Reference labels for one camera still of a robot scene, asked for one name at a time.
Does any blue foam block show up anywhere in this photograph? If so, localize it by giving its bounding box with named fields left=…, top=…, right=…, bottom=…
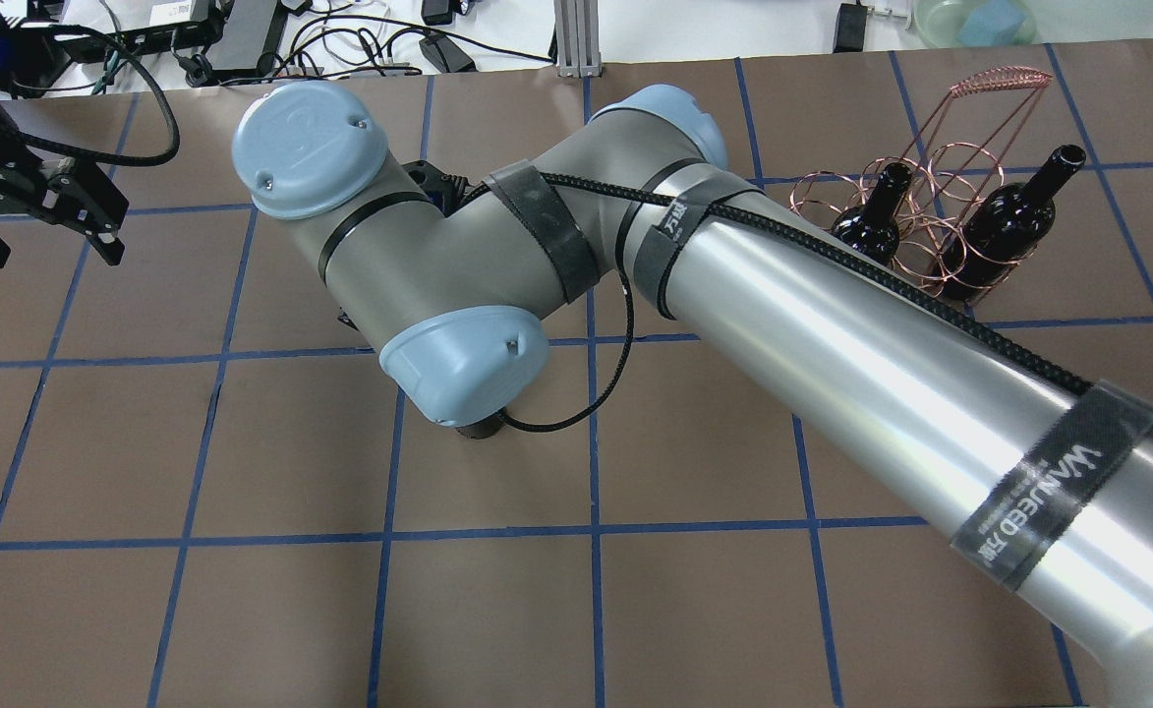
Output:
left=956, top=1, right=1028, bottom=46

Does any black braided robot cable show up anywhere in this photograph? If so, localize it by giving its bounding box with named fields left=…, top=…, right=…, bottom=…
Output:
left=443, top=172, right=1153, bottom=445

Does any black power adapter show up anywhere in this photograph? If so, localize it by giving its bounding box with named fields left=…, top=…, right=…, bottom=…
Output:
left=832, top=1, right=869, bottom=54

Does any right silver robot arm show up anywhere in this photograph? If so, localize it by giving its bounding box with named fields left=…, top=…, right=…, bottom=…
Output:
left=231, top=82, right=1153, bottom=707

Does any aluminium frame post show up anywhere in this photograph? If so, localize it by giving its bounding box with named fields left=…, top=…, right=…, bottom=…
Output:
left=553, top=0, right=604, bottom=78

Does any copper wire wine basket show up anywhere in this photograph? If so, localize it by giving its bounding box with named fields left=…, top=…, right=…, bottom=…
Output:
left=787, top=66, right=1054, bottom=306

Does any dark wine bottle in basket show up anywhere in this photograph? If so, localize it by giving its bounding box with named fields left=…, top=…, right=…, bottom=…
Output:
left=829, top=161, right=913, bottom=268

